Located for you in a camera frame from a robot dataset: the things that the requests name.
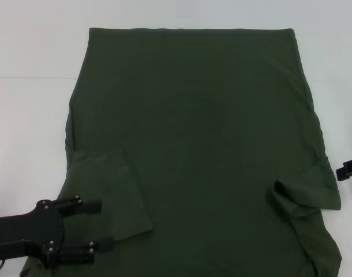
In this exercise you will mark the dark green t-shirt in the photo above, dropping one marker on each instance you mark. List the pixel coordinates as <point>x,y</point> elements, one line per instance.
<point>193,115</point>

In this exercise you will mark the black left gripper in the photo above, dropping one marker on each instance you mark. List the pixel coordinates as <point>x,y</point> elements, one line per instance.
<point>34,231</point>

